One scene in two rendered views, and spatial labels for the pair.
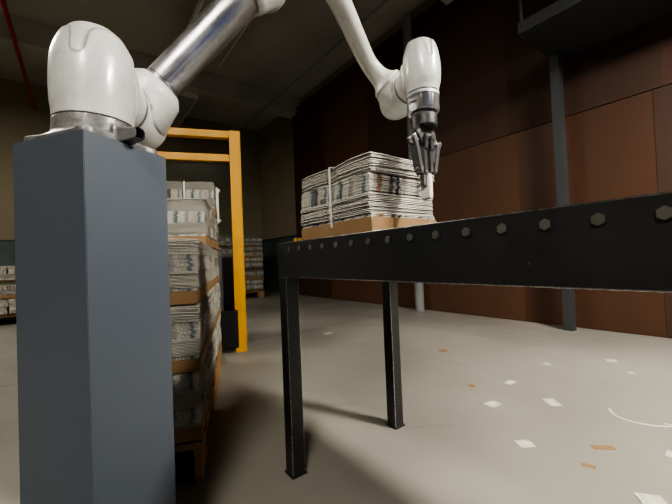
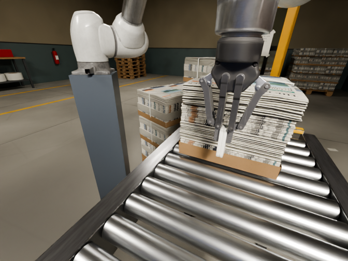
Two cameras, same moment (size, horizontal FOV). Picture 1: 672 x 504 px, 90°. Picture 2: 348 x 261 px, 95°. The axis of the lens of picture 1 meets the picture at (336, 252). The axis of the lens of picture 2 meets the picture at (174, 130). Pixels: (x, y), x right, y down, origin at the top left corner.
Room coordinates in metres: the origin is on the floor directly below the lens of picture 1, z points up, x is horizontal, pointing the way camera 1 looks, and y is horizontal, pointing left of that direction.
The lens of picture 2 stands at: (0.71, -0.49, 1.11)
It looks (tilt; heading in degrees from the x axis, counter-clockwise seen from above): 26 degrees down; 62
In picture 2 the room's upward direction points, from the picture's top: 1 degrees clockwise
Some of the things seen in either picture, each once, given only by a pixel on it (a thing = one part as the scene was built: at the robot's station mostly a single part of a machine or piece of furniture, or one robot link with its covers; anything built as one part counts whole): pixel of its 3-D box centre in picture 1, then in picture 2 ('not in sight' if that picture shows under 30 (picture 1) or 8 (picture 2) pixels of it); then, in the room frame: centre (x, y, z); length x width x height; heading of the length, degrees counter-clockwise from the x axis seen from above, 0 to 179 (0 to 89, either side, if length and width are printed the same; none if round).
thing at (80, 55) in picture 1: (96, 80); (91, 38); (0.76, 0.53, 1.17); 0.18 x 0.16 x 0.22; 12
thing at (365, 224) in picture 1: (388, 227); (227, 146); (1.08, -0.17, 0.83); 0.29 x 0.16 x 0.04; 127
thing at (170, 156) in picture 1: (193, 157); not in sight; (2.77, 1.14, 1.62); 0.75 x 0.06 x 0.06; 106
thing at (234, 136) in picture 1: (238, 240); (276, 70); (2.86, 0.83, 0.92); 0.09 x 0.09 x 1.85; 16
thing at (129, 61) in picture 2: not in sight; (131, 62); (2.66, 7.57, 0.65); 1.26 x 0.86 x 1.30; 41
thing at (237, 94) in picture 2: (428, 156); (235, 103); (0.96, -0.27, 1.02); 0.04 x 0.01 x 0.11; 37
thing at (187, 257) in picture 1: (171, 331); (194, 123); (1.66, 0.82, 0.42); 1.17 x 0.39 x 0.83; 16
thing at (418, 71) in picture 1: (419, 70); not in sight; (0.96, -0.26, 1.27); 0.13 x 0.11 x 0.16; 12
